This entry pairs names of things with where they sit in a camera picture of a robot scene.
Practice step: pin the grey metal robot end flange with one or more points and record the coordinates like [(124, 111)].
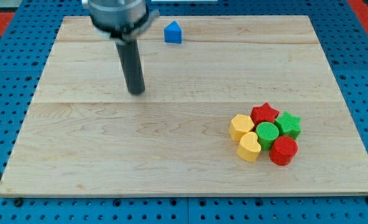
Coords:
[(124, 20)]

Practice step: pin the green cylinder block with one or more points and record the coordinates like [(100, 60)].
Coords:
[(267, 133)]

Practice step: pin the green star block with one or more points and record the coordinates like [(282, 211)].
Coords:
[(288, 125)]

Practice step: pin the wooden board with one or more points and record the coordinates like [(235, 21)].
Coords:
[(85, 136)]

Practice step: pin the red star block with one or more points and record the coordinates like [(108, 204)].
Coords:
[(263, 113)]

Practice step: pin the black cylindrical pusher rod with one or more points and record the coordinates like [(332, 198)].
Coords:
[(131, 65)]

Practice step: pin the yellow heart block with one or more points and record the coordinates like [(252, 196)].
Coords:
[(248, 148)]

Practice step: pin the blue triangle block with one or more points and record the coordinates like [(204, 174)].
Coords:
[(173, 33)]

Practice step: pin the red cylinder block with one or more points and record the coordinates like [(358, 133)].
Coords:
[(283, 150)]

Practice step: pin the yellow hexagon block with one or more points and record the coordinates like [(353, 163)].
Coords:
[(239, 125)]

